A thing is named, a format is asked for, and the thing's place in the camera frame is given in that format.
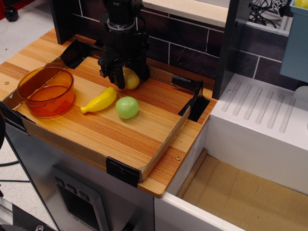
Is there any cardboard fence with black tape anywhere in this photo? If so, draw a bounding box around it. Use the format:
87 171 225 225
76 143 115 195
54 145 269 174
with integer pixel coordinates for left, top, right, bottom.
0 37 217 197

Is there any green toy apple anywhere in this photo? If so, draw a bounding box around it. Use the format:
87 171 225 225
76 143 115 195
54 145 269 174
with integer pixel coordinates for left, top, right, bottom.
115 96 139 119

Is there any yellow toy in bin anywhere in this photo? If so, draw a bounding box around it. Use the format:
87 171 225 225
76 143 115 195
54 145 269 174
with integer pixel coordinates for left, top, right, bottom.
294 0 308 9

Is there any black cable bundle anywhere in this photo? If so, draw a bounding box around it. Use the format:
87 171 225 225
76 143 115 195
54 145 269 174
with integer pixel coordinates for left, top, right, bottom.
247 0 293 26

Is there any dark grey left post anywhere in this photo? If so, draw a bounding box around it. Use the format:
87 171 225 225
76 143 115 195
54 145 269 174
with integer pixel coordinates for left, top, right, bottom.
50 0 81 44

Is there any dark grey vertical post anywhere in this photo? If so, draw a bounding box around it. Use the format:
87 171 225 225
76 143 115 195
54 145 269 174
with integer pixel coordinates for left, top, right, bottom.
212 0 251 100

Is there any black chair caster wheel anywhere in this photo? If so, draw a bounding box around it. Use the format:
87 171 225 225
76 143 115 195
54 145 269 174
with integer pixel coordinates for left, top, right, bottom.
4 6 18 22

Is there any white toy sink unit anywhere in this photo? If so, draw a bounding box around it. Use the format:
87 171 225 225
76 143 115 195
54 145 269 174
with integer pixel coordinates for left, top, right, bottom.
154 75 308 231

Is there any teal plastic bin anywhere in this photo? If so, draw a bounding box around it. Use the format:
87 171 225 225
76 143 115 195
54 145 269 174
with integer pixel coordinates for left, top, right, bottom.
280 0 308 82

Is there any yellow toy banana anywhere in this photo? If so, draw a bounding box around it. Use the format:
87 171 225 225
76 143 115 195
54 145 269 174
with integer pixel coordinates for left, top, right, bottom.
80 87 117 114

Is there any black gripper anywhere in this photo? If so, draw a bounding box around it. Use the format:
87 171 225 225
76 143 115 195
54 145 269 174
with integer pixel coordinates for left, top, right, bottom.
98 13 150 89

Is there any yellow toy potato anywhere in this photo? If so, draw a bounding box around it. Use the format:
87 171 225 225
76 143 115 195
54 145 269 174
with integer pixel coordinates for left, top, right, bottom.
122 67 140 90

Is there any orange transparent plastic pot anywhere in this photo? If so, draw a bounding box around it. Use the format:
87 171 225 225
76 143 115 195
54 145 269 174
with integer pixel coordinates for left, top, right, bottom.
17 67 76 117

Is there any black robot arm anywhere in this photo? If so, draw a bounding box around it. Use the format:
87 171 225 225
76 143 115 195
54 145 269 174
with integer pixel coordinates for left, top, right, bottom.
98 0 150 89

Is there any silver toy oven front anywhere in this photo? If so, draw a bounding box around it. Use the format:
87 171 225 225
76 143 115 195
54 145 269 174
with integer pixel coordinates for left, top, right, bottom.
6 125 154 231

